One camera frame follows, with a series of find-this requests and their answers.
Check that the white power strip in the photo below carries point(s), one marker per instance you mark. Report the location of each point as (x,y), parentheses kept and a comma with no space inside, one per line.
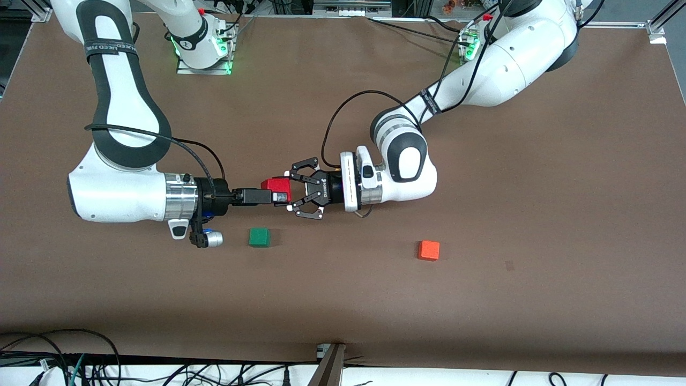
(351,7)

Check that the red wooden cube block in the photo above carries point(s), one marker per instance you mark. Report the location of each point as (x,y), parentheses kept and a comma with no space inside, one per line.
(276,184)

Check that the aluminium corner frame profile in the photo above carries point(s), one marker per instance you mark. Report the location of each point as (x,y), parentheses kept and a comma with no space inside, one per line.
(662,24)

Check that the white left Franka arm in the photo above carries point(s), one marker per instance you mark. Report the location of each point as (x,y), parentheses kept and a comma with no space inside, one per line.
(509,64)

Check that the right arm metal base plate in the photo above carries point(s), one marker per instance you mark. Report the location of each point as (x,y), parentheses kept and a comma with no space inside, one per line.
(228,56)

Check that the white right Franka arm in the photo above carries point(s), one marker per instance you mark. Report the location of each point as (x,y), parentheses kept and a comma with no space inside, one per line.
(115,195)

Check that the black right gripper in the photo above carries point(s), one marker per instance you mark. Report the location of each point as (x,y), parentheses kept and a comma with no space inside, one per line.
(213,197)

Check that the green wooden cube block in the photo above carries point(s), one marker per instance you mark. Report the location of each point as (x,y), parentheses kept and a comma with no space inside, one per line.
(259,237)

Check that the orange wooden cube block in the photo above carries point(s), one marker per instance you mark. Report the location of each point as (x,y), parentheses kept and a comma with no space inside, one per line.
(429,250)

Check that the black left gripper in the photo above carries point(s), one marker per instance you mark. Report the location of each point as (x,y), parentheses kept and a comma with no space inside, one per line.
(328,190)

